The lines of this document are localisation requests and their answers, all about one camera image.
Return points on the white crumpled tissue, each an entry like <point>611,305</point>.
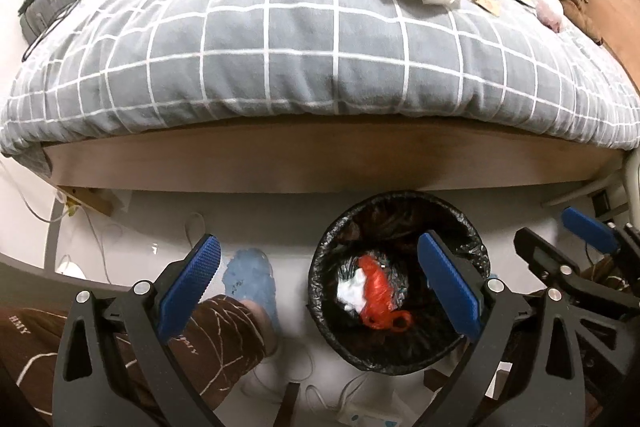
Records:
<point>350,293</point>

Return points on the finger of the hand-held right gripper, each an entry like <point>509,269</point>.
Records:
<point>585,224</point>
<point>542,259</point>

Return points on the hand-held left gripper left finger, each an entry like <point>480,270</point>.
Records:
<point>192,287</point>

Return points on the red plastic bag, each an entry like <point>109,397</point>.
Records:
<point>380,287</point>

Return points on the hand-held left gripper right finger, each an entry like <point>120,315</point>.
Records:
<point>450,287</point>

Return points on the black-lined trash bin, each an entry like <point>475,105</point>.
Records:
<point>380,207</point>

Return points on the grey checked blanket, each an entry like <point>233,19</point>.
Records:
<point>300,57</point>

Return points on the white power strip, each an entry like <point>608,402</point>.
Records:
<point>365,418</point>

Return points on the blue slipper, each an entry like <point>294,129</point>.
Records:
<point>250,277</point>

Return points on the wooden bed frame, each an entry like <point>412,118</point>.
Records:
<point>300,162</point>

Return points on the pink and white plastic bag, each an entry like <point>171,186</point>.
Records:
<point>548,9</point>

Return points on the person's leg in brown pants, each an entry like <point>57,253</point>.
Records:
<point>225,337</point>

